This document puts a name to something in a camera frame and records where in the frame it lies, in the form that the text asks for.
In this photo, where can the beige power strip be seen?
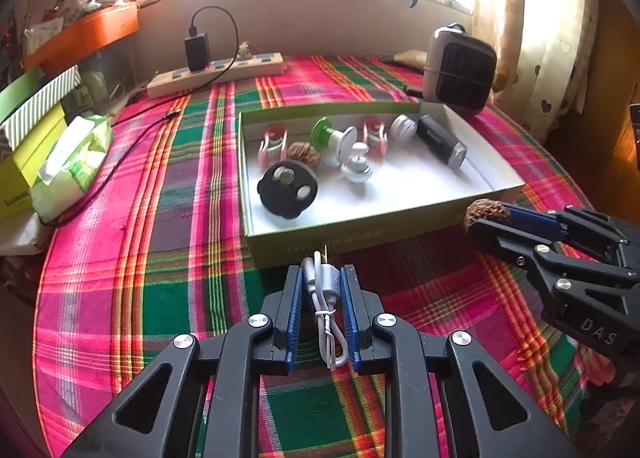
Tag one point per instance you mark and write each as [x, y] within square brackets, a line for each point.
[225, 75]

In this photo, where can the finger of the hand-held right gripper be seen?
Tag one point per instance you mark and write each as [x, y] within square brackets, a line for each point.
[505, 243]
[535, 223]

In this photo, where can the small brown figurine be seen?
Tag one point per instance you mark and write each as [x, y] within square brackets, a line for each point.
[245, 49]

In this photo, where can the red berry branches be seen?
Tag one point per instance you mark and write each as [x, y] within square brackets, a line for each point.
[10, 33]

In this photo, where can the green cardboard box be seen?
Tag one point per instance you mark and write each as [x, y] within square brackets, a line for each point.
[380, 218]

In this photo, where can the pink and green plaid tablecloth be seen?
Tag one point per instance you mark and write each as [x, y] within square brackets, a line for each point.
[150, 263]

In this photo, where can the cream heart-print curtain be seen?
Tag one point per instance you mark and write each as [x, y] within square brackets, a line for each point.
[550, 28]

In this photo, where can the brown wooden furniture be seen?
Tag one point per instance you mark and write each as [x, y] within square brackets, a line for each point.
[610, 113]

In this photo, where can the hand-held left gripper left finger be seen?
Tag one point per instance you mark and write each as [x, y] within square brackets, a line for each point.
[295, 318]

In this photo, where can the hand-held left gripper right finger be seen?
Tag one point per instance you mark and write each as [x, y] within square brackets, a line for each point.
[350, 318]

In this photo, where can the beige cone-shaped object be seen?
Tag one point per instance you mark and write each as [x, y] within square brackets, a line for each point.
[410, 58]

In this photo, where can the white mushroom-shaped object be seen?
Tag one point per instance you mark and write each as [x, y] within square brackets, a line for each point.
[356, 167]

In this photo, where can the white board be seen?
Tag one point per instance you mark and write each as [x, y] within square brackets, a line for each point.
[20, 233]

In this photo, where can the orange box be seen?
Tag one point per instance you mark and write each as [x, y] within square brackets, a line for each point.
[85, 33]

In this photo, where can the black charger adapter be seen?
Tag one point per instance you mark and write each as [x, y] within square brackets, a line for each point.
[196, 53]

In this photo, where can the black disc with round buttons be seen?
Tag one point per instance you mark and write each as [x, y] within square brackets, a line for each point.
[280, 198]

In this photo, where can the brown walnut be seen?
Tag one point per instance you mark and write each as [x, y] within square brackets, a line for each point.
[305, 154]
[480, 212]

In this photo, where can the green tissue pack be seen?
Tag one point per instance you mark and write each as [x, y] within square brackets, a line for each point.
[75, 163]

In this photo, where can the small grey heater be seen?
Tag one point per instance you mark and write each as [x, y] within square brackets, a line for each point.
[460, 70]

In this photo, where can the yellow-green box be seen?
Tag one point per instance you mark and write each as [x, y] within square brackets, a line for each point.
[20, 178]

